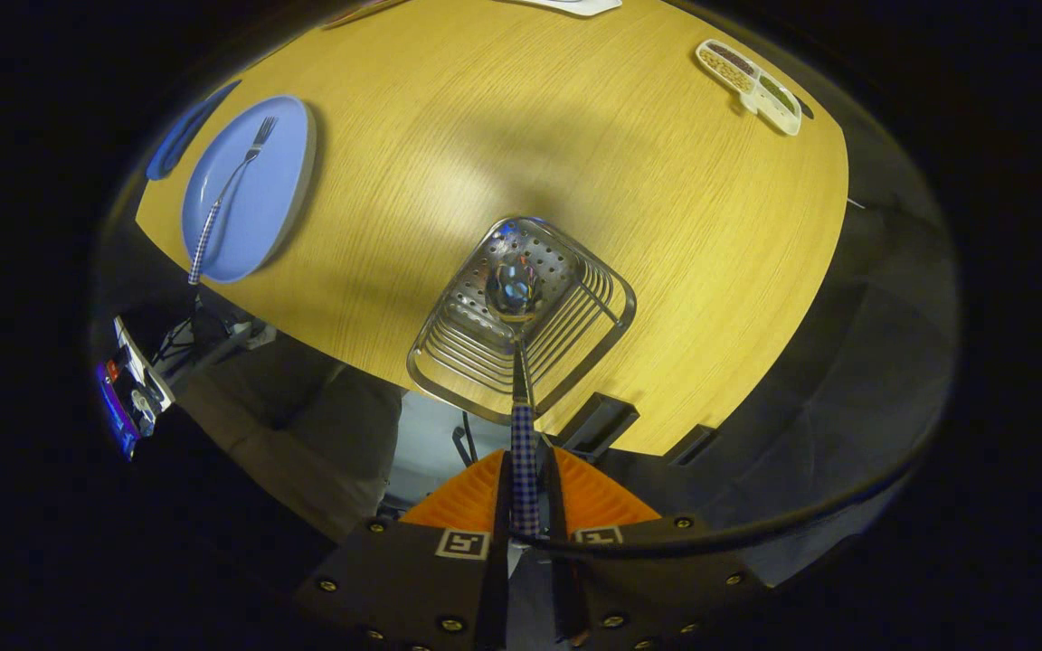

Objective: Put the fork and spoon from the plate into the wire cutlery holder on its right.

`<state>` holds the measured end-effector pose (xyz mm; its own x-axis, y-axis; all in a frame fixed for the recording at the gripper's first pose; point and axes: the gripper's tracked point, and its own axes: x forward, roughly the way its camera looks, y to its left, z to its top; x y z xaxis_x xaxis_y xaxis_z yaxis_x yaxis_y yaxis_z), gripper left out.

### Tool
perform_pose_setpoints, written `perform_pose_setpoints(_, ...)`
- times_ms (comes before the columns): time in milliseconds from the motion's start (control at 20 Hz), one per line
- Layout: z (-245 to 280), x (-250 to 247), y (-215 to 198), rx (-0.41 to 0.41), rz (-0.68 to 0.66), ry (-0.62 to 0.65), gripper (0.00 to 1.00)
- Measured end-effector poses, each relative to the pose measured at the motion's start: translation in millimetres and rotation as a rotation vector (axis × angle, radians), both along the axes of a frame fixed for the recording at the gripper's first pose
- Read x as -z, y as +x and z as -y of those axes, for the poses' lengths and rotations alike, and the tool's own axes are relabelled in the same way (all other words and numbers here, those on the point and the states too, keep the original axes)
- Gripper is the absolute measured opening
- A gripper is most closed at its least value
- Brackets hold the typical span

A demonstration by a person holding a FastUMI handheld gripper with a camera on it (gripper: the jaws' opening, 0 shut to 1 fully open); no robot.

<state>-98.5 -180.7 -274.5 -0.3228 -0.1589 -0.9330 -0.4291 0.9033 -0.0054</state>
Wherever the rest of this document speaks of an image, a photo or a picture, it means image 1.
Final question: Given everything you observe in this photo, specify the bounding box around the black table leg bracket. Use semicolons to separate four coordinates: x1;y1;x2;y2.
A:
564;392;640;462
666;424;721;467

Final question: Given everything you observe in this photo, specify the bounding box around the white power strip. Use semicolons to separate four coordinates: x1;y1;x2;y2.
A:
213;321;278;351

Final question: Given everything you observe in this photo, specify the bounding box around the blue folded cloth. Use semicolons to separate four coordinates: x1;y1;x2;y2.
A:
145;80;242;182

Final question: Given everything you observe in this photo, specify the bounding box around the black floor cable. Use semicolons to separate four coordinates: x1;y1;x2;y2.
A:
451;411;481;468

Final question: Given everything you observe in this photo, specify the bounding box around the metal wire cutlery rack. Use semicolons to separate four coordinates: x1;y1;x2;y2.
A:
406;215;638;426

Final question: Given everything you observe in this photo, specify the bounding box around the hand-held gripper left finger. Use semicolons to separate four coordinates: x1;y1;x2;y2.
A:
295;449;513;651

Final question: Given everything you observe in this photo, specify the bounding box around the checked handle metal spoon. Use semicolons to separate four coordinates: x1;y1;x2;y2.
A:
485;256;545;541

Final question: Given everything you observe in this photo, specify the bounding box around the white divided snack dish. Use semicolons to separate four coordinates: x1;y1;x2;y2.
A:
696;39;803;137

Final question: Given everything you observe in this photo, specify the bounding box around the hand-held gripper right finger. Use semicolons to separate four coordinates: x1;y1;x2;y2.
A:
544;446;766;651

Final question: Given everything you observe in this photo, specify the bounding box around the checked handle metal fork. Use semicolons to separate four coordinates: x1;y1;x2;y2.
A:
187;116;279;287

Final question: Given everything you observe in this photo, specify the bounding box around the white square coaster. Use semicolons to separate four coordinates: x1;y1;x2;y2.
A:
521;0;623;17

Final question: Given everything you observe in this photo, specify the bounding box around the blue round plate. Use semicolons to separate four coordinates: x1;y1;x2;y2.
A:
181;94;317;284

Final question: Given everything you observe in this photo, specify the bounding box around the flat lit screen device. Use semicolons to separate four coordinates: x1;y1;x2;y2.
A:
94;312;178;462

